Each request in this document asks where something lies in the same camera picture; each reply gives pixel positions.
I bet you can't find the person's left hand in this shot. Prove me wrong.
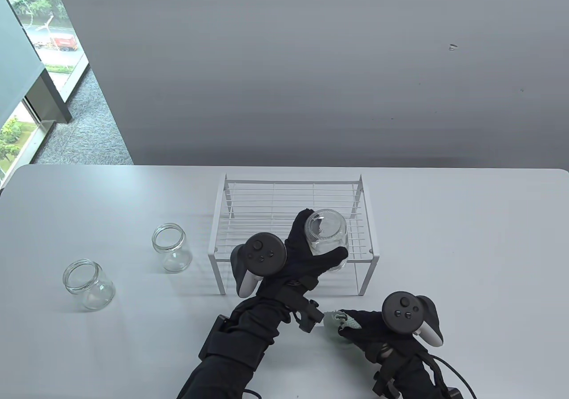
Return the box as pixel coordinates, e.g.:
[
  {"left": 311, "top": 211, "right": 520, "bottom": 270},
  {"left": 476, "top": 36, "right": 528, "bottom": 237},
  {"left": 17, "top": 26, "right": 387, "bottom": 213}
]
[{"left": 256, "top": 209, "right": 349, "bottom": 302}]

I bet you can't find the person's right hand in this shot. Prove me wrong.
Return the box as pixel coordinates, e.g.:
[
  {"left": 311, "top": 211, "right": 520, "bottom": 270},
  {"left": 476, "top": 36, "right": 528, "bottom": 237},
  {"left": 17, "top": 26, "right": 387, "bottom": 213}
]
[{"left": 338, "top": 309, "right": 427, "bottom": 365}]

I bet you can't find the green fish scale cleaning cloth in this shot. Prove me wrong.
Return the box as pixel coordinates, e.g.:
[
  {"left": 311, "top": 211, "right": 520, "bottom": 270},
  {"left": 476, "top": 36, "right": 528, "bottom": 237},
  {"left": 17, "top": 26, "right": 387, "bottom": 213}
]
[{"left": 322, "top": 310, "right": 361, "bottom": 342}]

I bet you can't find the clear glass jar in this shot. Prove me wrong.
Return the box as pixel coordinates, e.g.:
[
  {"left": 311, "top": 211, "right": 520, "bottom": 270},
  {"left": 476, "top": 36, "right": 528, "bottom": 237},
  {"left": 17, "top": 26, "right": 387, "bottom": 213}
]
[
  {"left": 305, "top": 209, "right": 349, "bottom": 271},
  {"left": 152, "top": 223, "right": 192, "bottom": 274},
  {"left": 63, "top": 259, "right": 116, "bottom": 312}
]

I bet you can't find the person's left forearm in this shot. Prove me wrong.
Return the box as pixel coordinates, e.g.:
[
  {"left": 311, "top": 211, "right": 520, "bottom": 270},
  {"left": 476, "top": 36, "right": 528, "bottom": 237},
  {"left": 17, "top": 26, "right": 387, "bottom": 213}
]
[{"left": 178, "top": 295, "right": 294, "bottom": 399}]

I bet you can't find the person's right forearm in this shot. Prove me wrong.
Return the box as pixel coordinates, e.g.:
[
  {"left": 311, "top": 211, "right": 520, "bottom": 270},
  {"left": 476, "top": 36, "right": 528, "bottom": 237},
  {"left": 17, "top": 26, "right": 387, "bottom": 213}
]
[{"left": 371, "top": 350, "right": 449, "bottom": 399}]

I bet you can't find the grey black hand controller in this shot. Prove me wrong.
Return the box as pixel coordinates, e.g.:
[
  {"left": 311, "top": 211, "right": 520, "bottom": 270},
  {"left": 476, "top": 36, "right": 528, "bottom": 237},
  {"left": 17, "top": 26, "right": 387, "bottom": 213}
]
[
  {"left": 230, "top": 233, "right": 287, "bottom": 297},
  {"left": 382, "top": 291, "right": 444, "bottom": 347}
]

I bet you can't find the dark grey window column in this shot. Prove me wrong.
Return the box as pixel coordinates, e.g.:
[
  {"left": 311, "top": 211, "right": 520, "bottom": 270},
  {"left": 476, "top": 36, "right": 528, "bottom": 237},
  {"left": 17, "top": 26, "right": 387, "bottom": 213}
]
[{"left": 0, "top": 0, "right": 72, "bottom": 126}]

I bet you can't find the glass window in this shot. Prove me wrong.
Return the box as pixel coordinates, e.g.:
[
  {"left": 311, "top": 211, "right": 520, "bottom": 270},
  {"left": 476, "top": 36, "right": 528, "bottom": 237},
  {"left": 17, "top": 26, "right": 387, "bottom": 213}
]
[{"left": 0, "top": 0, "right": 89, "bottom": 186}]

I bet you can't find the white wire rack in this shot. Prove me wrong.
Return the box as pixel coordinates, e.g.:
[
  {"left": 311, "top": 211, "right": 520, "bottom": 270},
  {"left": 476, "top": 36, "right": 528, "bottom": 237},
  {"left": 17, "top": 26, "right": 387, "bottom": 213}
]
[{"left": 208, "top": 173, "right": 380, "bottom": 296}]

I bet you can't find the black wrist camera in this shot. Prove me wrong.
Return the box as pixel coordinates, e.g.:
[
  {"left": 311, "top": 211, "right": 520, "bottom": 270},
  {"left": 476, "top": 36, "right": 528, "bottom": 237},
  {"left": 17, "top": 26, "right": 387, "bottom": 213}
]
[
  {"left": 291, "top": 299, "right": 325, "bottom": 332},
  {"left": 373, "top": 371, "right": 396, "bottom": 397}
]

